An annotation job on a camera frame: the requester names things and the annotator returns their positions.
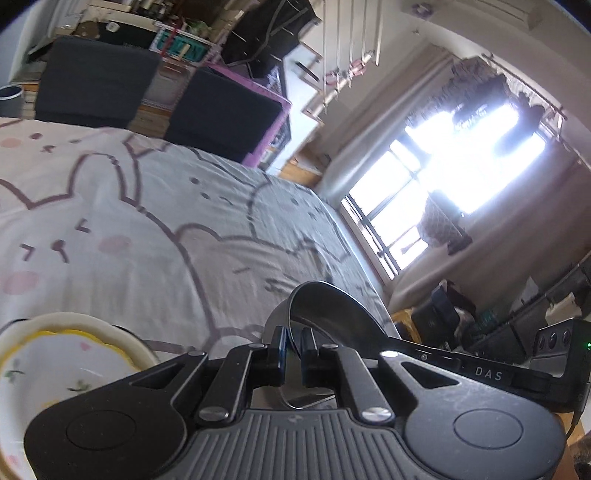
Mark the dark grey chair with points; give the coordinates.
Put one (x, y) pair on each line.
(92, 83)
(226, 115)

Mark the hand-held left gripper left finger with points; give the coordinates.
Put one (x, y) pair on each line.
(277, 353)

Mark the hanging dark clothes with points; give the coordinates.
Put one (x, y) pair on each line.
(489, 92)

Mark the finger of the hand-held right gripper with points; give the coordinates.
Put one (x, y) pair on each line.
(429, 354)

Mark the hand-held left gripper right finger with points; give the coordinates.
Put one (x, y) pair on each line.
(308, 355)

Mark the black window railing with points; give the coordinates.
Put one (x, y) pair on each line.
(383, 240)

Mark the black vest with white trim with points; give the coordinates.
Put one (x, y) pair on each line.
(272, 37)

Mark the beige curtain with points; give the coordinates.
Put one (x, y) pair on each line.
(369, 129)

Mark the floral yellow-rimmed ceramic bowl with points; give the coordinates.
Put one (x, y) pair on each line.
(46, 369)

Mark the cream ceramic bowl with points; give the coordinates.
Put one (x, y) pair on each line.
(144, 357)

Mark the hanging net bag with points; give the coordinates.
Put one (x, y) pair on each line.
(443, 224)

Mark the grey trash bin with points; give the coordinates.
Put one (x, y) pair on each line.
(10, 101)

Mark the teal framed sign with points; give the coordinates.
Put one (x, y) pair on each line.
(178, 46)

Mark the round stainless steel bowl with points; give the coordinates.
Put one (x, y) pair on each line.
(332, 314)

